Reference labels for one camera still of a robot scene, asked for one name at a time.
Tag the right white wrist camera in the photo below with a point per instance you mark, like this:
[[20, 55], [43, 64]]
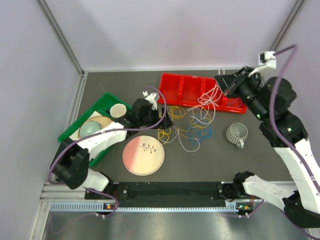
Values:
[[266, 61]]

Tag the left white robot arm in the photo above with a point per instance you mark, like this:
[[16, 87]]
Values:
[[71, 162]]

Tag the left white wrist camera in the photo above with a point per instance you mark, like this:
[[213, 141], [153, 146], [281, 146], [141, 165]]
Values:
[[152, 98]]

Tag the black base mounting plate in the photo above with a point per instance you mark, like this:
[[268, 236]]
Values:
[[175, 194]]

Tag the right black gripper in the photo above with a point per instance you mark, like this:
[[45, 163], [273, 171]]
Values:
[[235, 81]]

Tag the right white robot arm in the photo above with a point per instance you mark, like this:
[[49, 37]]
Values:
[[287, 136]]

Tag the grey ribbed ceramic mug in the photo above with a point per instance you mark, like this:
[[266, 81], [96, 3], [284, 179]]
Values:
[[237, 134]]

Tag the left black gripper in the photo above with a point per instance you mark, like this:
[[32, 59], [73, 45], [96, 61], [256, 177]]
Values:
[[166, 123]]

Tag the small cream cup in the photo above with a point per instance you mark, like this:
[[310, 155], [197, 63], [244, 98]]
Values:
[[118, 110]]

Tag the pink cream round plate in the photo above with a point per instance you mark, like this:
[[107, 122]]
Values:
[[143, 155]]

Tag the grey slotted cable duct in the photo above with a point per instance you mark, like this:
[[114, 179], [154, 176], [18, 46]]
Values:
[[105, 207]]

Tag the round wooden board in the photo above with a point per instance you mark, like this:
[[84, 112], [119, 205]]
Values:
[[104, 121]]

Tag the red divided plastic bin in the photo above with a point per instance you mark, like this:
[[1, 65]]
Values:
[[185, 91]]

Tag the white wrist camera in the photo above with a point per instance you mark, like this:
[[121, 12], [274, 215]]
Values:
[[266, 61], [152, 98]]

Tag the green plastic tray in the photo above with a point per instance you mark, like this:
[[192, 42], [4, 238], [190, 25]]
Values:
[[75, 127]]

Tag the pale green bowl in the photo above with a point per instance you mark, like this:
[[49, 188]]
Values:
[[89, 128]]

